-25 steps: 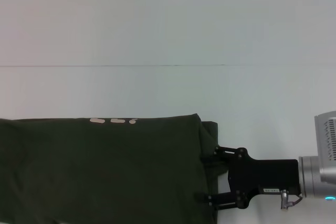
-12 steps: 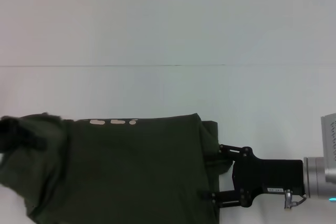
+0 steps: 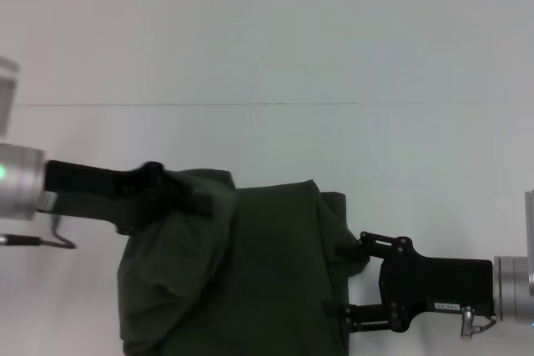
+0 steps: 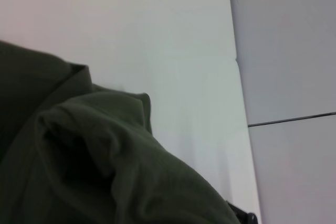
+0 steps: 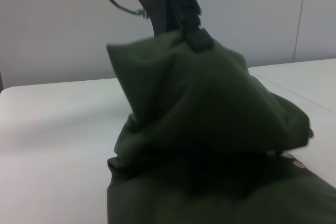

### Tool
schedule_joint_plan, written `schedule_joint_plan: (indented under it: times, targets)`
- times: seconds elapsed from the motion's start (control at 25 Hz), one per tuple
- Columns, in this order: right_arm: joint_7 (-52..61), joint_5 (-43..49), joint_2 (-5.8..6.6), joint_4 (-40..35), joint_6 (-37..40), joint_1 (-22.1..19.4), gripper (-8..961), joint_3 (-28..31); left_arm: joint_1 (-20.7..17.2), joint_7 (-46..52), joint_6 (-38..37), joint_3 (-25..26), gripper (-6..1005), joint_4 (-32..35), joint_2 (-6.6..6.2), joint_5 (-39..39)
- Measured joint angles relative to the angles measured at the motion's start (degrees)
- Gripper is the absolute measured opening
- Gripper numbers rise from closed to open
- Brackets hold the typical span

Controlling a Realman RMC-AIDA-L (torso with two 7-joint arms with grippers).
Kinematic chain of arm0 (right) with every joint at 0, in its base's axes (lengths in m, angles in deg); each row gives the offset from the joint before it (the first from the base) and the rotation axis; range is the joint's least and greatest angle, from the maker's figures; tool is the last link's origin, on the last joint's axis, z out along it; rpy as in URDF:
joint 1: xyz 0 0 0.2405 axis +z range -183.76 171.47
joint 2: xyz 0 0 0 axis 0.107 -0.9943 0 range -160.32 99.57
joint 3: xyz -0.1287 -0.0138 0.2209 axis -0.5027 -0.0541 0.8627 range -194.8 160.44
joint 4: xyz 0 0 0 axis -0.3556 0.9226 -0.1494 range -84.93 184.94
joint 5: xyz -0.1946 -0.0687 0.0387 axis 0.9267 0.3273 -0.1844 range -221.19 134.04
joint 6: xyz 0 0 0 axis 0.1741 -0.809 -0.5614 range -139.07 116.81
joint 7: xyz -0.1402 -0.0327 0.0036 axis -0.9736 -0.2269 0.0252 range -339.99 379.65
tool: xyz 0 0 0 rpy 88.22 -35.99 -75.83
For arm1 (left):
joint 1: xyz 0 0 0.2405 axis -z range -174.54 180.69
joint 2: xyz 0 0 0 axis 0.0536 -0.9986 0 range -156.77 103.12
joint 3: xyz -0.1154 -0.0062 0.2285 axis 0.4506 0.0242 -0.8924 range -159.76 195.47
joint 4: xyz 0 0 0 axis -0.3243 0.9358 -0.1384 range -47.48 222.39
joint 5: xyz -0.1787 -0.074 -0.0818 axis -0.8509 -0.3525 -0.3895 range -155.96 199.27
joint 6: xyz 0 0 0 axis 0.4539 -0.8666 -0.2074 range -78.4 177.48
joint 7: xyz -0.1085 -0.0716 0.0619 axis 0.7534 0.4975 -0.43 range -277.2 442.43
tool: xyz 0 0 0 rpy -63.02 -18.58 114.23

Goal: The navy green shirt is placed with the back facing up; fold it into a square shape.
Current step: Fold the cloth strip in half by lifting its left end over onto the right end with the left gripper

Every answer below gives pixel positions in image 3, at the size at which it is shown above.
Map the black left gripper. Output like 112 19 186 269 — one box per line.
43 158 217 237

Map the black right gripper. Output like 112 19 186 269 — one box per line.
320 229 498 335

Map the dark green t-shirt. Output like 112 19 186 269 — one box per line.
116 167 371 356

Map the thin dark right arm cable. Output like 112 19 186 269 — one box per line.
474 314 498 333

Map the thin dark arm cable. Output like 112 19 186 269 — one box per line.
8 213 78 251
474 314 498 333

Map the thin dark left arm cable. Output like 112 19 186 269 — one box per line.
8 213 78 251

